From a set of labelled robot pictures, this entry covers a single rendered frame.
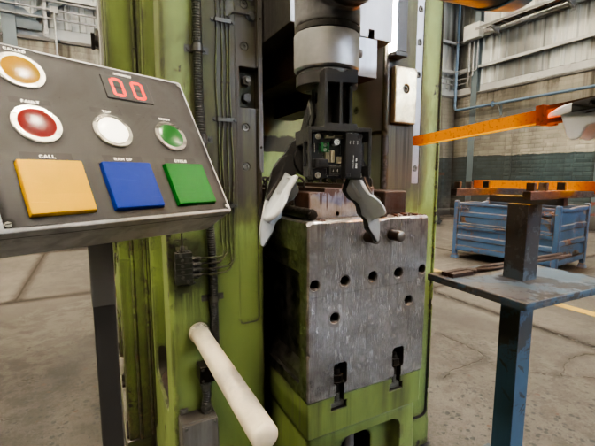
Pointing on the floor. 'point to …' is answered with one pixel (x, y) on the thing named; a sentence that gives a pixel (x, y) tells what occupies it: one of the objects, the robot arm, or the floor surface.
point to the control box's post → (106, 342)
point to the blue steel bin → (569, 243)
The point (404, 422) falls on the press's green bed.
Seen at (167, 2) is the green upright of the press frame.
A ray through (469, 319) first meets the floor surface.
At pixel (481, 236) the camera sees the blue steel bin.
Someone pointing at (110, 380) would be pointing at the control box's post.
